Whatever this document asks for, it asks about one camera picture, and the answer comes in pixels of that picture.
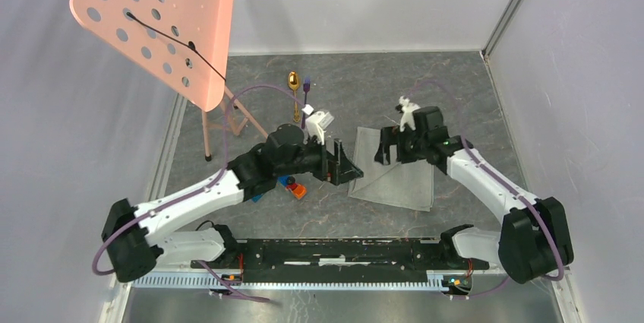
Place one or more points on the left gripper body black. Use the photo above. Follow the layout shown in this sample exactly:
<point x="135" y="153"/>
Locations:
<point x="312" y="159"/>

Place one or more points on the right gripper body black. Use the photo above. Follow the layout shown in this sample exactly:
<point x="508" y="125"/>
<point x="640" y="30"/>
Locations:
<point x="410" y="146"/>

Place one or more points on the grey cloth napkin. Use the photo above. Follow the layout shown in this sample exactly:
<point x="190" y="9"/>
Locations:
<point x="409" y="186"/>

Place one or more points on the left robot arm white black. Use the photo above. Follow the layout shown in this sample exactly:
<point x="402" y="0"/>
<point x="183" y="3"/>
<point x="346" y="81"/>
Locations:
<point x="186" y="215"/>

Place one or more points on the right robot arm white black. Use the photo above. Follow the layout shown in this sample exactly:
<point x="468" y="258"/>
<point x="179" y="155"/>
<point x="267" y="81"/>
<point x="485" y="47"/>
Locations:
<point x="508" y="210"/>

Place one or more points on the colourful toy block pile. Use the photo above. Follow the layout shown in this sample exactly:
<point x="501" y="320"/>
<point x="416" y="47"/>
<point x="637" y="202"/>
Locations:
<point x="288" y="183"/>

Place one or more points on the purple fork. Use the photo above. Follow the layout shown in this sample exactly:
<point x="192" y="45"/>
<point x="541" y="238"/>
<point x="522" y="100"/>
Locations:
<point x="306" y="88"/>

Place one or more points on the gold spoon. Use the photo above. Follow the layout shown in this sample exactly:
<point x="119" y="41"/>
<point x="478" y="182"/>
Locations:
<point x="294" y="83"/>

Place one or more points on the pink perforated music stand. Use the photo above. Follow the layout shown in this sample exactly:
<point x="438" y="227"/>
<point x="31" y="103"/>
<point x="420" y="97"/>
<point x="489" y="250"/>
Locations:
<point x="183" y="43"/>

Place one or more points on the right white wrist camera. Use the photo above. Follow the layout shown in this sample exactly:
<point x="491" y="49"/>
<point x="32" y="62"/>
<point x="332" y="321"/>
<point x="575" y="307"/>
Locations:
<point x="407" y="108"/>

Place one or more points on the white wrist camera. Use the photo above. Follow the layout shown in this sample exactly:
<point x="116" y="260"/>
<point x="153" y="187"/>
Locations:
<point x="316" y="123"/>
<point x="407" y="108"/>

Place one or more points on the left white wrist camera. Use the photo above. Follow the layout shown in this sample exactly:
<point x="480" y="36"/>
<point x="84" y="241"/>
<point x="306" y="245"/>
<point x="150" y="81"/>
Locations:
<point x="316" y="123"/>

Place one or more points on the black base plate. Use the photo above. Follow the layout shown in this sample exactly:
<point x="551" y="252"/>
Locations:
<point x="356" y="260"/>

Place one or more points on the aluminium frame rail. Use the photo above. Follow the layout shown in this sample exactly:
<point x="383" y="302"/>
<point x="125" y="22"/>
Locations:
<point x="335" y="261"/>

